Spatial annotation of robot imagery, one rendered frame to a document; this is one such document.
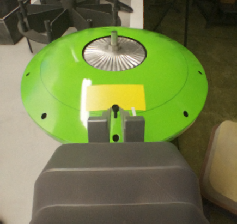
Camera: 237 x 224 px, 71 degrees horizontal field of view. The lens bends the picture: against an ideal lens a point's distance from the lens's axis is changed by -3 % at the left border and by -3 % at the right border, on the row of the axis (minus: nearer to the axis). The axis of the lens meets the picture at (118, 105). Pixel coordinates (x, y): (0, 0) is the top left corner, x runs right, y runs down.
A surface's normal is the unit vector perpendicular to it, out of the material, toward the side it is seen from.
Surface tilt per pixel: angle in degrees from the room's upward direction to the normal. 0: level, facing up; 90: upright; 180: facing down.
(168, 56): 11
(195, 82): 24
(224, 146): 0
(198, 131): 0
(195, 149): 0
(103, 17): 88
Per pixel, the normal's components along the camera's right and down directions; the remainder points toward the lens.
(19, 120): 0.00, -0.65
